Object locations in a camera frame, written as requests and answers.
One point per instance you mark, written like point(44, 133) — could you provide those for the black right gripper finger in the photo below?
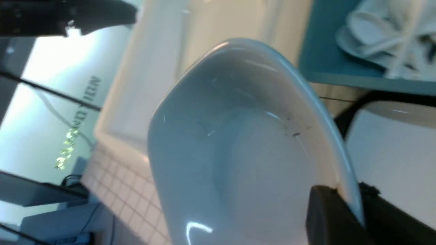
point(329, 221)

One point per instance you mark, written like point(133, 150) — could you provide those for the small white sauce bowl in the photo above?
point(236, 146)

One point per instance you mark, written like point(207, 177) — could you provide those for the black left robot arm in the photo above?
point(44, 18)

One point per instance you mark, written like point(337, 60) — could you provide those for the black serving tray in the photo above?
point(344, 119)

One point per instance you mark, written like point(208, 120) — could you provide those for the teal plastic bin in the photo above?
point(322, 61)

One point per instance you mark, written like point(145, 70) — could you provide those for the pile of white spoons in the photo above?
point(398, 35)

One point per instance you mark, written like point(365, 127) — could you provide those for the large white plastic tub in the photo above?
point(169, 36)

